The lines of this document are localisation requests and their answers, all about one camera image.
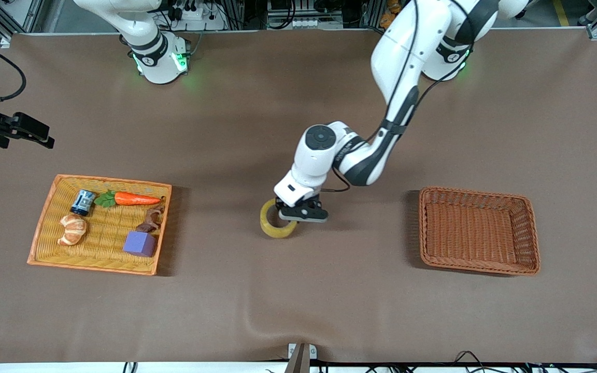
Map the yellow clear tape roll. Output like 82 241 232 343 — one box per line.
260 198 299 240

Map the small blue can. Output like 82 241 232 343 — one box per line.
70 190 96 217

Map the toy croissant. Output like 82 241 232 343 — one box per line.
58 215 88 247

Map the orange toy carrot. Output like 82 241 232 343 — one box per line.
94 191 163 208

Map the orange-rimmed yellow wicker tray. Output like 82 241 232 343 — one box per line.
27 174 173 276

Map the brown toy pretzel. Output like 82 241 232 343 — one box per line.
135 206 166 233

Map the purple foam cube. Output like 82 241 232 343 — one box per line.
122 231 157 258

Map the grey metal table clamp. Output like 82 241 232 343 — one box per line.
287 343 318 373

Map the brown wicker basket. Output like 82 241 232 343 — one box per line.
418 186 541 276

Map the black equipment box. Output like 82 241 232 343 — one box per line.
267 0 346 16

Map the white power strip with plugs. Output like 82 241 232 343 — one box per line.
172 0 226 31

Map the bag of orange snacks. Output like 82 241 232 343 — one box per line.
380 0 408 30

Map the black floor cable bundle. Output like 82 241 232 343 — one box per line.
309 350 597 373

